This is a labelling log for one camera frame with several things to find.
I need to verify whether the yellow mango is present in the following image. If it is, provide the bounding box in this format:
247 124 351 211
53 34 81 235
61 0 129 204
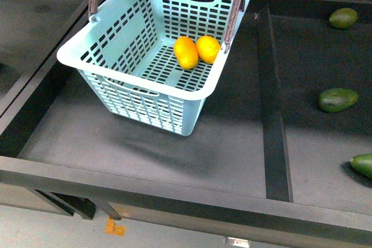
173 36 199 70

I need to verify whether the yellow lemon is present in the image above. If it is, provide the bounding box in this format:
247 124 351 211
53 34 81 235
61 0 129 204
196 35 220 64

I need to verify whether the light blue plastic basket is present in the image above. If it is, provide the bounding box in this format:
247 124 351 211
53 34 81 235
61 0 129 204
57 0 250 136

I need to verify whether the dark wooden display stand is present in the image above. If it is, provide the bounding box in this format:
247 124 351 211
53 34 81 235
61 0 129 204
1 0 371 247

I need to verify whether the orange floor tape marker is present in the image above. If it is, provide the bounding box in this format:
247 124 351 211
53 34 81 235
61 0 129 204
105 217 126 237

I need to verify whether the green avocado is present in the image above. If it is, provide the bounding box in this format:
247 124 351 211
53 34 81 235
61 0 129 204
317 88 359 113
328 8 359 29
350 153 372 178

